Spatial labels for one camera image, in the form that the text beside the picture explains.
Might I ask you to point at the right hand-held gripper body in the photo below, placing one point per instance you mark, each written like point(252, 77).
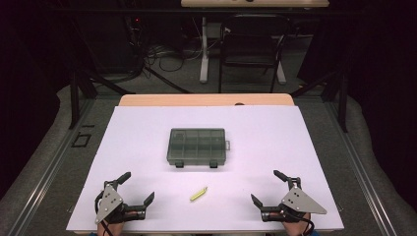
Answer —
point(298, 201)

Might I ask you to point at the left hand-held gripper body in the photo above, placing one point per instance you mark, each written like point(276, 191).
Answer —
point(109, 203)

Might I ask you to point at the small yellow-green stick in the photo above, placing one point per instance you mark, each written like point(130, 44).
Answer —
point(198, 194)

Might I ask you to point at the grey plastic compartment box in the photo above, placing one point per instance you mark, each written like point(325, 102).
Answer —
point(196, 147)

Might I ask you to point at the person's right hand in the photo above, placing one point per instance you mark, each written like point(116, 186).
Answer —
point(296, 228)

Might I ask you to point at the person's left hand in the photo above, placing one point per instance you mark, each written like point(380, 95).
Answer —
point(114, 230)

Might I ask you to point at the white table board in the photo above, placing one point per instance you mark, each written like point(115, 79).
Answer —
point(262, 137)

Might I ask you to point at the black metal stand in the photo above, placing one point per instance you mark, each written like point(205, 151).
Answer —
point(74, 105)
point(343, 108)

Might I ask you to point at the white desk leg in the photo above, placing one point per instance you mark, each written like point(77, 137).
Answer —
point(204, 65)
point(281, 75)

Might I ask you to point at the light wooden table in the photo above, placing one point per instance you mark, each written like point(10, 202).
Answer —
point(203, 100)

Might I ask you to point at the dark curtain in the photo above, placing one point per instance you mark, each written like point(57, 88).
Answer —
point(387, 98)
point(26, 98)

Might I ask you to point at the black folding chair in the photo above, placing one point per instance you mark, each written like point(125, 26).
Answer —
point(250, 46)

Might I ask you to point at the dark equipment with red light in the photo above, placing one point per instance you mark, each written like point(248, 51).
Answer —
point(135, 32)

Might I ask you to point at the metal floor rail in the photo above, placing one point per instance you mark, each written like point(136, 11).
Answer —
point(49, 170)
point(360, 173)

